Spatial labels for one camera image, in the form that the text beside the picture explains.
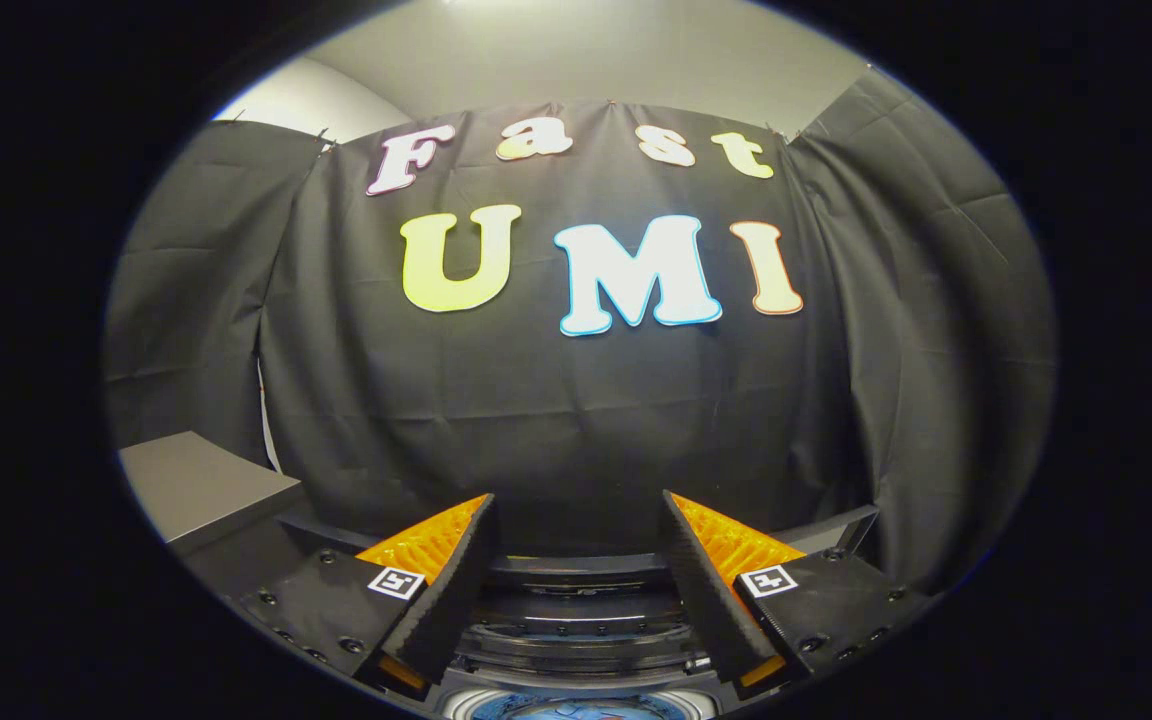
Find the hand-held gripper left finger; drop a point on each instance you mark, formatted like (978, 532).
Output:
(441, 600)

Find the light blue polo shirt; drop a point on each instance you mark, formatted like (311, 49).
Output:
(586, 710)

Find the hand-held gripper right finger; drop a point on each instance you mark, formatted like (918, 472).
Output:
(706, 600)

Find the black backdrop cloth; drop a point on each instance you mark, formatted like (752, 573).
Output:
(576, 420)

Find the beige cabinet with dark top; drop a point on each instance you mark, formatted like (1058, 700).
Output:
(201, 485)

